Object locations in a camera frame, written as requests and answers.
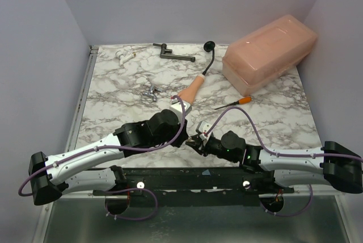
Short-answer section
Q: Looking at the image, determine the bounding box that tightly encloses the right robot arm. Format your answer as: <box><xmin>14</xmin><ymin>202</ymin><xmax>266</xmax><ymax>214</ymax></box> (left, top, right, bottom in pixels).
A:
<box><xmin>185</xmin><ymin>131</ymin><xmax>362</xmax><ymax>194</ymax></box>

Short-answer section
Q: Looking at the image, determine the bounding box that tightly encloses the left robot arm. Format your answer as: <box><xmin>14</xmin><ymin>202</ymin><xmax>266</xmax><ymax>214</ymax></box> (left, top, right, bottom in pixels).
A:
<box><xmin>29</xmin><ymin>110</ymin><xmax>188</xmax><ymax>206</ymax></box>

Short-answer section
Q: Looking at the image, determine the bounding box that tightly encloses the mannequin practice hand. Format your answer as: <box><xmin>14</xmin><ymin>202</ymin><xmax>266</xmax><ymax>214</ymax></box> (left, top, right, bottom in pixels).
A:
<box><xmin>178</xmin><ymin>74</ymin><xmax>205</xmax><ymax>104</ymax></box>

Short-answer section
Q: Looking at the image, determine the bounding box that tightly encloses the chrome faucet tap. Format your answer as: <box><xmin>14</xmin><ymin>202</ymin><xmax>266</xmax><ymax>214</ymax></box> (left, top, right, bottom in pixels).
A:
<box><xmin>141</xmin><ymin>85</ymin><xmax>164</xmax><ymax>102</ymax></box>

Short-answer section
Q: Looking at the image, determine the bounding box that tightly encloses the white plastic faucet tap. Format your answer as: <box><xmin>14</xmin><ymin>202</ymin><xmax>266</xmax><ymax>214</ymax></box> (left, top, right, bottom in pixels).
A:
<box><xmin>115</xmin><ymin>51</ymin><xmax>136</xmax><ymax>66</ymax></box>

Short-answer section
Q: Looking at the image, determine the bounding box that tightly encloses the black flexible stand with base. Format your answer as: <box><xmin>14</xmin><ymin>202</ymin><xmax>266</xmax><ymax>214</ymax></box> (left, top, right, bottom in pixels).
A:
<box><xmin>202</xmin><ymin>40</ymin><xmax>216</xmax><ymax>76</ymax></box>

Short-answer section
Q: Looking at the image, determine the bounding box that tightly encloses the pink plastic storage box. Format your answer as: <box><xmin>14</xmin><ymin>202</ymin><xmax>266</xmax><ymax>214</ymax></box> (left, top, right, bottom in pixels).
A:
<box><xmin>222</xmin><ymin>15</ymin><xmax>318</xmax><ymax>96</ymax></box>

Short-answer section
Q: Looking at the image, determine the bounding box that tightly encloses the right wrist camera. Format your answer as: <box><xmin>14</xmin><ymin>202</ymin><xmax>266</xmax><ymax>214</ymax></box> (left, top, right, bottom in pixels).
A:
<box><xmin>196</xmin><ymin>121</ymin><xmax>212</xmax><ymax>140</ymax></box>

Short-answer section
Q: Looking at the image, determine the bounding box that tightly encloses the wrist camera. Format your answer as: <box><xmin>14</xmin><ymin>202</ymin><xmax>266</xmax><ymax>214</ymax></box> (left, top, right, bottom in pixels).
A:
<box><xmin>196</xmin><ymin>121</ymin><xmax>212</xmax><ymax>140</ymax></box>
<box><xmin>169</xmin><ymin>98</ymin><xmax>192</xmax><ymax>121</ymax></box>

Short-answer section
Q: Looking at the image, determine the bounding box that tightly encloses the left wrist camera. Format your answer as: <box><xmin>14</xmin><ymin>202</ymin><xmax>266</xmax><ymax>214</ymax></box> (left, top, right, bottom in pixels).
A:
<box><xmin>169</xmin><ymin>98</ymin><xmax>192</xmax><ymax>121</ymax></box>

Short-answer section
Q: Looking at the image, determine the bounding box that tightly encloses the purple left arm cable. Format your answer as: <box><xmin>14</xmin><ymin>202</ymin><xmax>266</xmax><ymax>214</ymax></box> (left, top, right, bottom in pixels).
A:
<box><xmin>18</xmin><ymin>95</ymin><xmax>187</xmax><ymax>221</ymax></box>

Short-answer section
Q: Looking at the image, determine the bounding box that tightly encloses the orange handled screwdriver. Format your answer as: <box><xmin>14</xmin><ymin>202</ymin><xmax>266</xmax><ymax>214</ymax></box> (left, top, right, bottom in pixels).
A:
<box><xmin>215</xmin><ymin>97</ymin><xmax>252</xmax><ymax>110</ymax></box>

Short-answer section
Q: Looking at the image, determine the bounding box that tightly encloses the black mounting rail base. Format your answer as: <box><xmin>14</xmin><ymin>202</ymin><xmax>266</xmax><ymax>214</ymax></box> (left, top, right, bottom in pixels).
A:
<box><xmin>110</xmin><ymin>167</ymin><xmax>294</xmax><ymax>207</ymax></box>

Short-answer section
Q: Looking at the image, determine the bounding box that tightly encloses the dark bronze faucet handle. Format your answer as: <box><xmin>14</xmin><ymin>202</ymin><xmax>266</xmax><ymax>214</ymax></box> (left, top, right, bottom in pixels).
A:
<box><xmin>153</xmin><ymin>42</ymin><xmax>196</xmax><ymax>62</ymax></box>

